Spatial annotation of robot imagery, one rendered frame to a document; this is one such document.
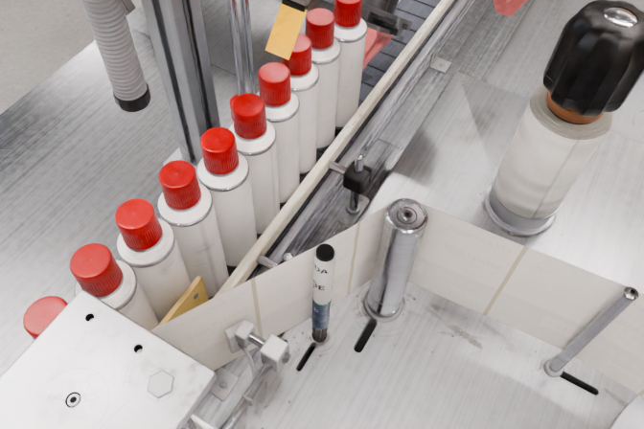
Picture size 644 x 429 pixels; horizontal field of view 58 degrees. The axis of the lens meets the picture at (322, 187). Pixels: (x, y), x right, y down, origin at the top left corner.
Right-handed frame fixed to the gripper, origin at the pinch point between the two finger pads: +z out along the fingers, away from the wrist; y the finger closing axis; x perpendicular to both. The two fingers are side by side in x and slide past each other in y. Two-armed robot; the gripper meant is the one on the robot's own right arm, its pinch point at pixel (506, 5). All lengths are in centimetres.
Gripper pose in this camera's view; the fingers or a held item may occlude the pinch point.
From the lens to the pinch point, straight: 54.9
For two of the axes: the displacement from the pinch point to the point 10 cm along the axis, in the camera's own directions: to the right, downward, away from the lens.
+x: -8.8, -3.9, 2.7
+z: -0.2, 6.0, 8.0
